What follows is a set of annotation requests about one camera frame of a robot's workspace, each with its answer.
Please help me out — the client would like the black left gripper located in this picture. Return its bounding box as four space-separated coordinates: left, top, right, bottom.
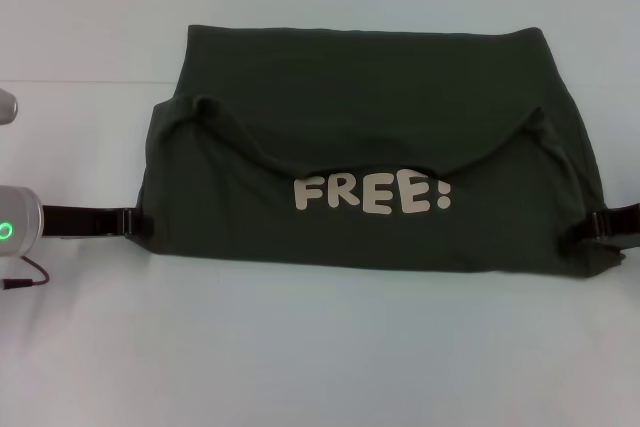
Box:
41 203 154 242

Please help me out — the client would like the dark thin cable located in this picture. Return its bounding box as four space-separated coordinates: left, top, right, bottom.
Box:
0 255 52 293

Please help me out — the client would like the dark green shirt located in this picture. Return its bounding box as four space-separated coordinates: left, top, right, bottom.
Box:
133 22 629 281

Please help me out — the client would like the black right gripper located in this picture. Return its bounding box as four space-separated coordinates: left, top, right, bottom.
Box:
556 201 640 254

